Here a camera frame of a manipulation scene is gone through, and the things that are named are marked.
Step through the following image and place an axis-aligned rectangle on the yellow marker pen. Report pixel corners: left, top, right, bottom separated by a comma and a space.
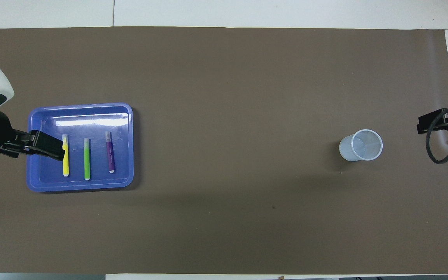
62, 134, 70, 177

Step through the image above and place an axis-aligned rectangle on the green marker pen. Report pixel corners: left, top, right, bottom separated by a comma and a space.
84, 138, 91, 181

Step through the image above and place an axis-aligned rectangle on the purple marker pen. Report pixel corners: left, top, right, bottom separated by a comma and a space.
105, 131, 116, 173

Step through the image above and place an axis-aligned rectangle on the blue plastic tray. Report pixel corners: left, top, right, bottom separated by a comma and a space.
26, 102, 135, 193

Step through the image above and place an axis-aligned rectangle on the translucent plastic cup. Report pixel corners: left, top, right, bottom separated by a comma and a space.
339, 129, 383, 162

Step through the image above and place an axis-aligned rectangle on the brown table mat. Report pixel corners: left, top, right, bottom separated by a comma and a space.
0, 26, 448, 275

